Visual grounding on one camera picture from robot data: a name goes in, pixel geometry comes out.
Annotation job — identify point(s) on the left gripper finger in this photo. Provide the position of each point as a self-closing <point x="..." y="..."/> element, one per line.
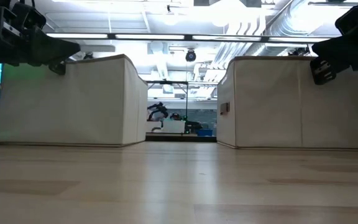
<point x="58" y="68"/>
<point x="54" y="48"/>

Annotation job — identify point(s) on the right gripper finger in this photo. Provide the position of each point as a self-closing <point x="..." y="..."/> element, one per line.
<point x="350" y="53"/>
<point x="323" y="71"/>

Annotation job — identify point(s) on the beige fabric storage bin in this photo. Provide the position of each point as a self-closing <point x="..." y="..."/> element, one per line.
<point x="291" y="105"/>
<point x="73" y="102"/>

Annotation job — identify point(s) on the black background robot arm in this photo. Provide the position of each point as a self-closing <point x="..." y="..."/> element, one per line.
<point x="158" y="109"/>

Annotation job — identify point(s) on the long ceiling light bar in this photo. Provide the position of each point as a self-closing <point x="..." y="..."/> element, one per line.
<point x="148" y="36"/>

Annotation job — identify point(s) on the white background bin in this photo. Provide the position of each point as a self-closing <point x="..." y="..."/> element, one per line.
<point x="172" y="127"/>

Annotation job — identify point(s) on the blue plastic bin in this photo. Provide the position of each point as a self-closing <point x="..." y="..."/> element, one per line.
<point x="204" y="132"/>

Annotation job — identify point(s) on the silver ventilation duct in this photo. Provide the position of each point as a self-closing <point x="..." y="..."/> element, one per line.
<point x="291" y="18"/>

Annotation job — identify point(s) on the black background rig frame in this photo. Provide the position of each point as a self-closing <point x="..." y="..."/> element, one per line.
<point x="186" y="99"/>

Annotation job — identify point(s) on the black round ceiling camera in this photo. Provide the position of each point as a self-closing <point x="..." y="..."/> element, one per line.
<point x="190" y="56"/>

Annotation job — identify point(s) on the black rail strip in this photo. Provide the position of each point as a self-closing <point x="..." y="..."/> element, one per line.
<point x="182" y="138"/>

